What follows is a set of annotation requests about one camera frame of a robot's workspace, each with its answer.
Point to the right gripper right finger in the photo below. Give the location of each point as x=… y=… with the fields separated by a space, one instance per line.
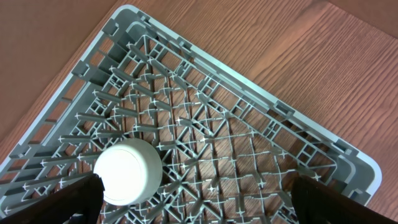
x=314 y=202

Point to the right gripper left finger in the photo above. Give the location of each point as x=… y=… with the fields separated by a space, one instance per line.
x=79 y=202

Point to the small grey bowl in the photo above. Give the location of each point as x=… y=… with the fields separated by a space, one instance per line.
x=131 y=172

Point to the grey dishwasher rack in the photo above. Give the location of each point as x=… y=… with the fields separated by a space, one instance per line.
x=230 y=149

